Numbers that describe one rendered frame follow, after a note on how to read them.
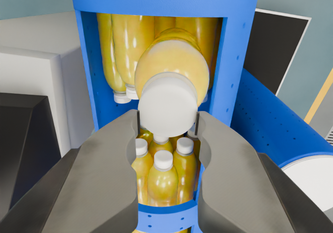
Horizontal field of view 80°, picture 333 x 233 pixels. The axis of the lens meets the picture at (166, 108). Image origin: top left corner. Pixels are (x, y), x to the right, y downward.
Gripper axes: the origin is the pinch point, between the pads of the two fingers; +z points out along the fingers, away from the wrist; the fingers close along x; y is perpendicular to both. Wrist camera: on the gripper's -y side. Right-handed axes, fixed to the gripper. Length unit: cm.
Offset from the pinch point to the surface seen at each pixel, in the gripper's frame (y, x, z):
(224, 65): 1.0, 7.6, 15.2
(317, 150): 31, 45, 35
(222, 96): 5.9, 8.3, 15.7
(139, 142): 22.2, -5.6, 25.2
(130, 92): 9.1, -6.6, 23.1
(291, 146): 33, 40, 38
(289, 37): 12, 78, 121
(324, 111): 72, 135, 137
